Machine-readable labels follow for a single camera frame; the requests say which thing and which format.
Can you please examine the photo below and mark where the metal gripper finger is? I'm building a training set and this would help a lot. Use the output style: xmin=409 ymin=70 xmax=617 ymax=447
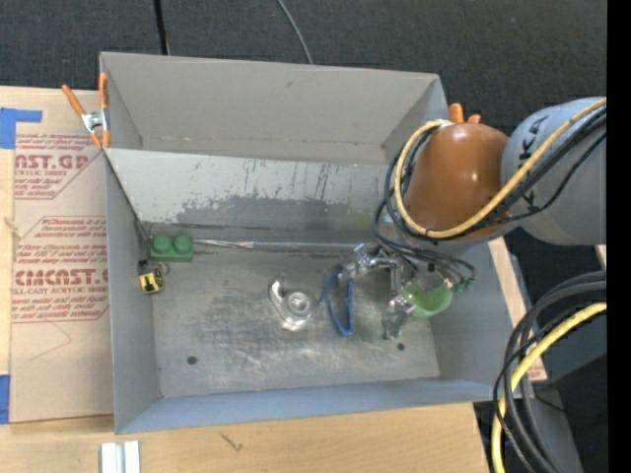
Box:
xmin=382 ymin=295 xmax=411 ymax=341
xmin=337 ymin=244 xmax=379 ymax=280

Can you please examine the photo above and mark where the green cup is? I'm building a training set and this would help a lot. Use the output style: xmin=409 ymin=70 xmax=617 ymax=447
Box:
xmin=401 ymin=282 xmax=454 ymax=320

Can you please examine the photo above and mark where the clear glass thing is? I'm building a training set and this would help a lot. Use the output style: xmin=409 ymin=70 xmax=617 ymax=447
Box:
xmin=267 ymin=274 xmax=315 ymax=332

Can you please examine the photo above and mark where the grey metal bin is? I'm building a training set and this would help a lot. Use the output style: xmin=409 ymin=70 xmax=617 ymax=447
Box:
xmin=98 ymin=50 xmax=517 ymax=436

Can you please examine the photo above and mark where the green toy brick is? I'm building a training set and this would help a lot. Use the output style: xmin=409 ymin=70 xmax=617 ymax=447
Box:
xmin=149 ymin=234 xmax=194 ymax=264

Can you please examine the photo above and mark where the yellow and black small tool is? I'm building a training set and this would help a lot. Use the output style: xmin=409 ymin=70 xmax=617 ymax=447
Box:
xmin=138 ymin=262 xmax=172 ymax=296

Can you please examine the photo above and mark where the brown cardboard board red print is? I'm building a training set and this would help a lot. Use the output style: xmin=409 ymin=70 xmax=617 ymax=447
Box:
xmin=0 ymin=85 xmax=115 ymax=426

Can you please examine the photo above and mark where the blue cable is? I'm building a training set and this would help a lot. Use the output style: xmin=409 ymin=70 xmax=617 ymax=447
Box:
xmin=314 ymin=265 xmax=357 ymax=337

